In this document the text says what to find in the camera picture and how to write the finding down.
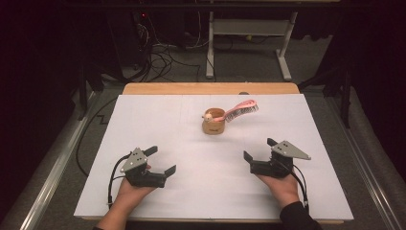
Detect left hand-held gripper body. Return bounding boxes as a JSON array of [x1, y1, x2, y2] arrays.
[[119, 147, 169, 189]]

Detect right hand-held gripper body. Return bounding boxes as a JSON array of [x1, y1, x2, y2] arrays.
[[248, 140, 312, 179]]

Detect yellow holder with bear figure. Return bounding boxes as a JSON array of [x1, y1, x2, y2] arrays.
[[201, 107, 227, 136]]

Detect pink hairbrush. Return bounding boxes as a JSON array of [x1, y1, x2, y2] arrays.
[[212, 99, 259, 124]]

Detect person's left hand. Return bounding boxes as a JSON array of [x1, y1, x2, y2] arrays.
[[115, 177, 157, 209]]

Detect person's right hand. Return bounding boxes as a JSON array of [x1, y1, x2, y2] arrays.
[[255, 172, 301, 209]]

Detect black stand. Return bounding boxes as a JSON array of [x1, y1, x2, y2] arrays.
[[77, 60, 105, 122]]

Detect black computer tower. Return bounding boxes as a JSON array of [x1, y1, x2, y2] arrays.
[[128, 9, 152, 70]]

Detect left hand-held gripper cable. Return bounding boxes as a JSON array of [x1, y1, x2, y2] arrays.
[[107, 152, 132, 206]]

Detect hand-held gripper cable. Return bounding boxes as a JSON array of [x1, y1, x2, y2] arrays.
[[107, 152, 132, 206], [286, 164, 310, 215]]

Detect right hand-held gripper cable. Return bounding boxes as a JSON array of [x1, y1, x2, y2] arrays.
[[286, 164, 310, 215]]

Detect long black floor cable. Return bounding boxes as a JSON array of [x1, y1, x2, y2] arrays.
[[75, 96, 120, 178]]

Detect aluminium rail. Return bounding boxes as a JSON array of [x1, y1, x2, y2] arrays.
[[17, 90, 99, 230], [324, 95, 406, 230]]

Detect tangle of black floor cables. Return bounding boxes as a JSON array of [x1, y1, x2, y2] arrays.
[[135, 17, 203, 84]]

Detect white metal desk frame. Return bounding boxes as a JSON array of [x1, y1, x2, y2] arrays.
[[205, 11, 300, 82]]

